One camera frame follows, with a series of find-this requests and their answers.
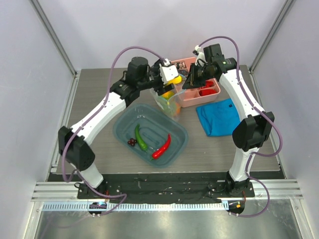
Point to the clear zip top bag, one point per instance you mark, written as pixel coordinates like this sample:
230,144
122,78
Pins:
166,105

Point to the pink divided organizer box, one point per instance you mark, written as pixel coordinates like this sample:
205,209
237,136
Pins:
192,96

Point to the green chili pepper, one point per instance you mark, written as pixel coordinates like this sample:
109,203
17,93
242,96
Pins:
143,146

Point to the aluminium front rail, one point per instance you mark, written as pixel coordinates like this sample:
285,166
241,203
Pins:
59,196

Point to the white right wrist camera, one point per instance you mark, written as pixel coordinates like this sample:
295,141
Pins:
200,57

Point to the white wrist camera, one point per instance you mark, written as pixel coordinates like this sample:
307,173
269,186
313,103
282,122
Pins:
168,71
200,57

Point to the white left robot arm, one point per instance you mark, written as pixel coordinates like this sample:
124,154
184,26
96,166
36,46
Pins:
74,142

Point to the yellow green mango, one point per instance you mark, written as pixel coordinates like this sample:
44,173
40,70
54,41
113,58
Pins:
168,95

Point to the dark red cherry cluster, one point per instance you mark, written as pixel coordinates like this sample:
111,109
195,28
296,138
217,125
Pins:
132,142

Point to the yellow pear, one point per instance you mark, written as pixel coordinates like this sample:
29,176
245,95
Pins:
176,80

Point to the clear blue plastic tray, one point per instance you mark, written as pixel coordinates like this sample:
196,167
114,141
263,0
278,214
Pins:
154,128

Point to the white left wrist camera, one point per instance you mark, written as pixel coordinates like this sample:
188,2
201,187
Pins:
168,71

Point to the blue folded cloth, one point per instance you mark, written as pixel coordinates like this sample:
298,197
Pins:
219,118

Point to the red chili pepper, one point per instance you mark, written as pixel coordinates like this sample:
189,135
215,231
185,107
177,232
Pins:
160,151

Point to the red item in organizer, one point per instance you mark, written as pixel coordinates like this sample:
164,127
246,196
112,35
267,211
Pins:
208,89

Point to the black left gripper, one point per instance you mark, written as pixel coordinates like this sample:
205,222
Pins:
156,69

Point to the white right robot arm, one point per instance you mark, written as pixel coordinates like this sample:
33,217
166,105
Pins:
255,123

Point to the orange tangerine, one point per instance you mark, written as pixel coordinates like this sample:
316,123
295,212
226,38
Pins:
176,108

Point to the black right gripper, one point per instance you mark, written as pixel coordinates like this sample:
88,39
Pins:
195,77

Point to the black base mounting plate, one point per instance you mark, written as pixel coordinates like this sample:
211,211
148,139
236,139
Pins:
165,188

